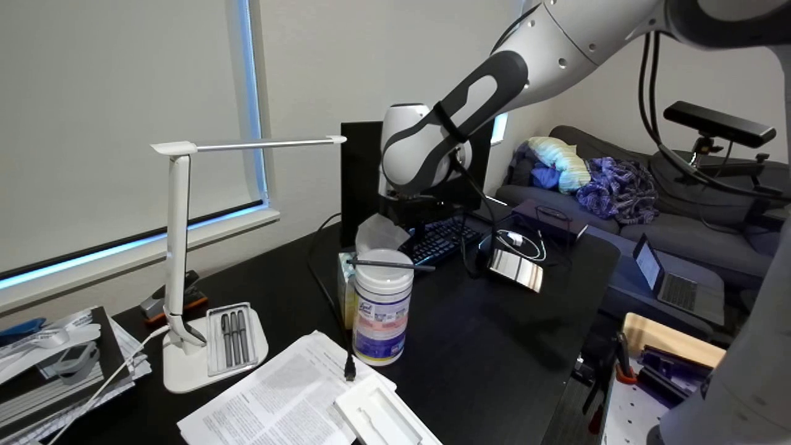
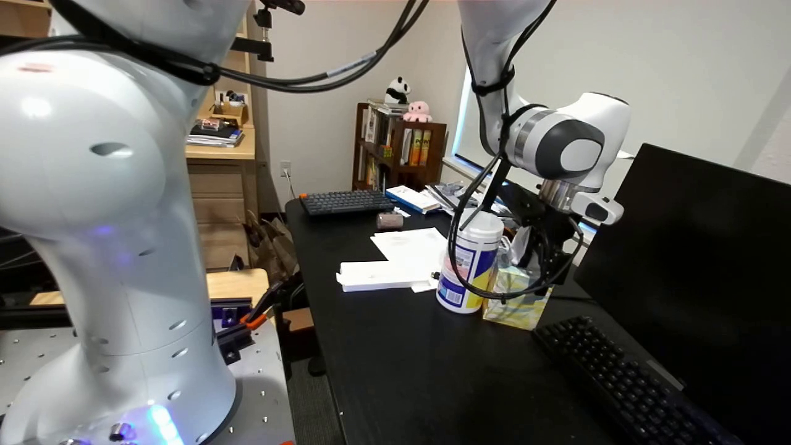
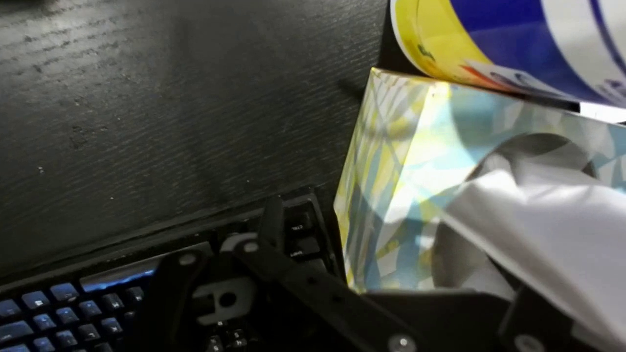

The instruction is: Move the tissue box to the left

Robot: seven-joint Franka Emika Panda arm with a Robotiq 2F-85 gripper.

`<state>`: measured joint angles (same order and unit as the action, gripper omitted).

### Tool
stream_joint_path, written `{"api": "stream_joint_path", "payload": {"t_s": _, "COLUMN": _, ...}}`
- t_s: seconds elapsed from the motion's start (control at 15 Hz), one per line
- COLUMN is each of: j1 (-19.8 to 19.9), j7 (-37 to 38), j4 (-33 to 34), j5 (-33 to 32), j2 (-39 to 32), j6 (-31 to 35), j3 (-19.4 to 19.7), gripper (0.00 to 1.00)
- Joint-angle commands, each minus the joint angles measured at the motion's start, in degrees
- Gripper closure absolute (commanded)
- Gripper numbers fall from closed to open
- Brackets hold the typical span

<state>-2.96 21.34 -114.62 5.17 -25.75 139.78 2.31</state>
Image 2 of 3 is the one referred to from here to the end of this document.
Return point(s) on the stacked books on shelf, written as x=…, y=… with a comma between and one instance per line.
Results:
x=215, y=131

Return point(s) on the white window roller blind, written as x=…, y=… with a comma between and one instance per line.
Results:
x=700, y=75

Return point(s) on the panda plush toy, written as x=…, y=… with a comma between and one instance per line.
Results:
x=396, y=94

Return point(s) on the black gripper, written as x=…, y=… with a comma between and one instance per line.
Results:
x=545, y=218

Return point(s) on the pink plush toy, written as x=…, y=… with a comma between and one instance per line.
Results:
x=419, y=112

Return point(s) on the small black keyboard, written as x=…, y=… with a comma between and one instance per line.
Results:
x=347, y=204

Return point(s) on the small grey block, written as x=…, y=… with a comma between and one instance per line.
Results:
x=388, y=221

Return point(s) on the white blue yellow wipes canister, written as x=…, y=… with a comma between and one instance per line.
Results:
x=463, y=268

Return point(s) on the yellow patterned tissue box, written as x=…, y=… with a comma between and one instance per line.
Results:
x=515, y=307

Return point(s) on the large black computer keyboard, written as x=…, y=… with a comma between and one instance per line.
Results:
x=619, y=384

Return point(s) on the light wooden board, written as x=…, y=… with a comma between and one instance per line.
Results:
x=237, y=286

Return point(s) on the black metal clamp bracket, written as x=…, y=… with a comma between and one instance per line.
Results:
x=262, y=44

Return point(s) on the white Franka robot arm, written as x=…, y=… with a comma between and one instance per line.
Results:
x=100, y=206

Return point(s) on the small cardboard box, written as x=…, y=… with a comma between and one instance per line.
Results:
x=231, y=108

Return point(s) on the black computer monitor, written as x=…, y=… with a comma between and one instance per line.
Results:
x=700, y=279

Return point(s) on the blue white book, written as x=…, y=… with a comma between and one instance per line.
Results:
x=413, y=199

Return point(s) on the black white desk lamp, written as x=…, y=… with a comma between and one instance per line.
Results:
x=495, y=189

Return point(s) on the white wall outlet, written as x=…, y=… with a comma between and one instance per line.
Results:
x=285, y=168

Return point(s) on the light wooden shelf unit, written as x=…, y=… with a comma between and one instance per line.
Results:
x=222, y=189

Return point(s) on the white printed paper sheets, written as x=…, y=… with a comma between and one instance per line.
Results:
x=410, y=246

